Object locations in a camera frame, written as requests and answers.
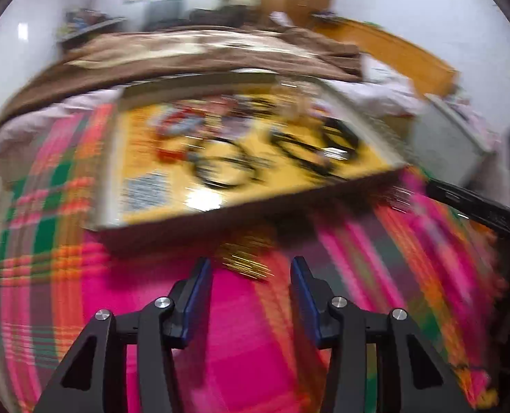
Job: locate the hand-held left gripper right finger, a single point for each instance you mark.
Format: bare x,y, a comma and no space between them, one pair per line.
304,297

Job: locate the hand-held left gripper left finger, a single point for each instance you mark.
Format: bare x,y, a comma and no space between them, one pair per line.
197,297

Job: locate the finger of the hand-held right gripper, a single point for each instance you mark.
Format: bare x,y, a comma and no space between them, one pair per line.
469,202

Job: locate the yellow printed cardboard box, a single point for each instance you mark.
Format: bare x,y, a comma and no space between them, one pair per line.
160,206

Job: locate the white drawer cabinet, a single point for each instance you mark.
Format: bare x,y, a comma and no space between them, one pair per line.
448,137

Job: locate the pink plaid cloth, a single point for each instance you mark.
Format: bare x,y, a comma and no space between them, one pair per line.
237,352

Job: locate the wooden headboard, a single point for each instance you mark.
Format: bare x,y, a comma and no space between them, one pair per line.
392,51

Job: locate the brown blanket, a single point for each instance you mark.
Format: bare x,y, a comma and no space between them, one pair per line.
173,51

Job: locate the black television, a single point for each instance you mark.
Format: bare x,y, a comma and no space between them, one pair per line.
163,12

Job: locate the wooden shelf desk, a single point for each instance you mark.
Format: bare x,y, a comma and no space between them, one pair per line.
91,26

